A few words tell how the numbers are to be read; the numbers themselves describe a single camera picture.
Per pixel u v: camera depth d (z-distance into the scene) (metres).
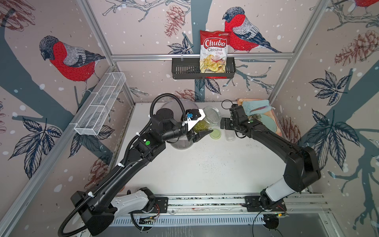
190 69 1.07
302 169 0.44
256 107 1.16
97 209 0.37
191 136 0.51
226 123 0.80
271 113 1.13
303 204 0.74
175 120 0.45
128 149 0.45
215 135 1.00
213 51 0.85
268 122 1.08
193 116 0.47
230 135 0.97
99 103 0.78
